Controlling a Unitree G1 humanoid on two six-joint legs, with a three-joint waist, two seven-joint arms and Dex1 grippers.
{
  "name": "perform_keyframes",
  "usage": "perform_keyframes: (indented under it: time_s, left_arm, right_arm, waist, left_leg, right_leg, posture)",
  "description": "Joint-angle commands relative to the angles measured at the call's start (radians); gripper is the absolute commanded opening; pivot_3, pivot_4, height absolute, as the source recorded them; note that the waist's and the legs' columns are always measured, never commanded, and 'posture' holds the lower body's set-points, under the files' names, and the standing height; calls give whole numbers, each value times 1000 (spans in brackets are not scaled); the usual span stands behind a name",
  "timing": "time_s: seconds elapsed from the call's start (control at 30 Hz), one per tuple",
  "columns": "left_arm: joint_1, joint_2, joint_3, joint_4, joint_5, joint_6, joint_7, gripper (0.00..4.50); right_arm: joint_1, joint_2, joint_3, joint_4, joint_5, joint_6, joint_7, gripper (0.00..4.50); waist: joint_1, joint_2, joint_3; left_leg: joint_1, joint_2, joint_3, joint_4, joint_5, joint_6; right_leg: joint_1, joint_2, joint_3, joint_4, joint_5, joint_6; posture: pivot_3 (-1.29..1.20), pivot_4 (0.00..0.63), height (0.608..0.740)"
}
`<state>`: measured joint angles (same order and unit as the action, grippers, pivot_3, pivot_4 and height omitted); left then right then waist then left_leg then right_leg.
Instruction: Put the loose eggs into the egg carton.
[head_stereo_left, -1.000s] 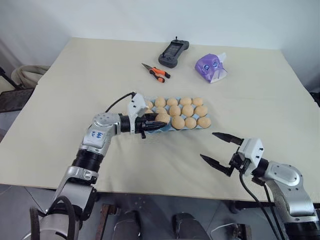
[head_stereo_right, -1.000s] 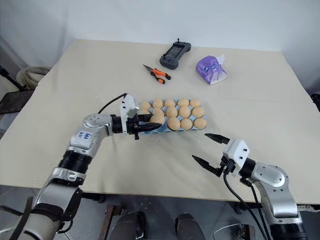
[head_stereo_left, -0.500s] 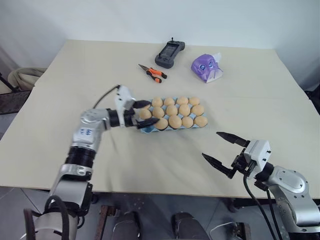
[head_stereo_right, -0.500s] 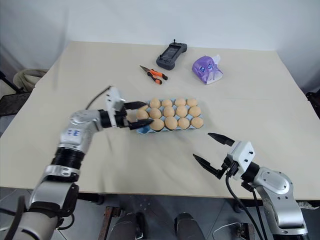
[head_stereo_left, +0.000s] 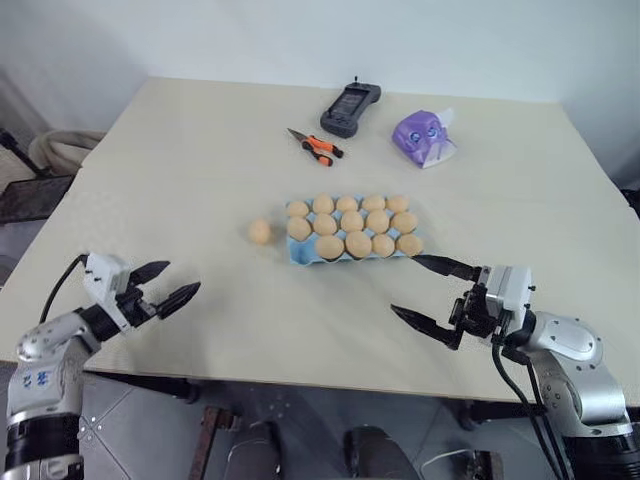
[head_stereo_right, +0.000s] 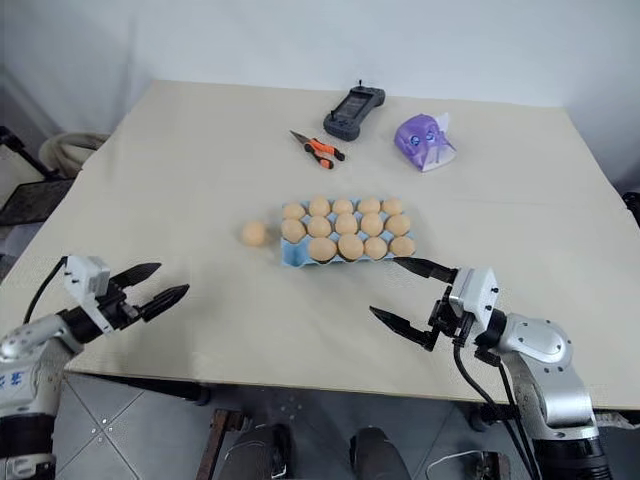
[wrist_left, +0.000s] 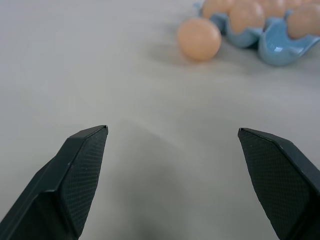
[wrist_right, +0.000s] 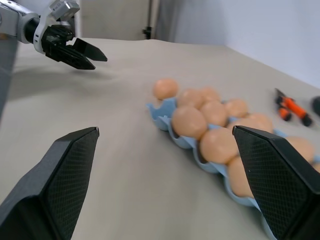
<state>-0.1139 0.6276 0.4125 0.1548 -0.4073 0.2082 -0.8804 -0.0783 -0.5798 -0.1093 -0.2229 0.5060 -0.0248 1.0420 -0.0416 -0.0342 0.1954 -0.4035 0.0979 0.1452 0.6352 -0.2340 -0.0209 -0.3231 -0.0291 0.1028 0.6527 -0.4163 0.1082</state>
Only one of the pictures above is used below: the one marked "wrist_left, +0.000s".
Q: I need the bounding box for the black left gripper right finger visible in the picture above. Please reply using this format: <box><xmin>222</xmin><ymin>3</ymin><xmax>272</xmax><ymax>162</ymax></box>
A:
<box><xmin>237</xmin><ymin>127</ymin><xmax>320</xmax><ymax>240</ymax></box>

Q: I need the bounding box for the light brown egg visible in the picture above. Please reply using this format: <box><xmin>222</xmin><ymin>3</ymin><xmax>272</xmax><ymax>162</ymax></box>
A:
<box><xmin>229</xmin><ymin>1</ymin><xmax>266</xmax><ymax>34</ymax></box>
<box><xmin>287</xmin><ymin>5</ymin><xmax>320</xmax><ymax>40</ymax></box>
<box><xmin>202</xmin><ymin>0</ymin><xmax>236</xmax><ymax>20</ymax></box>
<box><xmin>176</xmin><ymin>17</ymin><xmax>223</xmax><ymax>61</ymax></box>
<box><xmin>259</xmin><ymin>0</ymin><xmax>302</xmax><ymax>18</ymax></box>

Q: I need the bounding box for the blue egg tray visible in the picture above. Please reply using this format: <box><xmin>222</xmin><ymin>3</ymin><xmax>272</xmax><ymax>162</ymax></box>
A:
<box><xmin>193</xmin><ymin>1</ymin><xmax>320</xmax><ymax>67</ymax></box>

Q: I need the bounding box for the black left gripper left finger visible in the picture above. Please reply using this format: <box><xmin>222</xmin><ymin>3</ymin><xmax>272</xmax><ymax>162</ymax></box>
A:
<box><xmin>0</xmin><ymin>124</ymin><xmax>109</xmax><ymax>240</ymax></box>

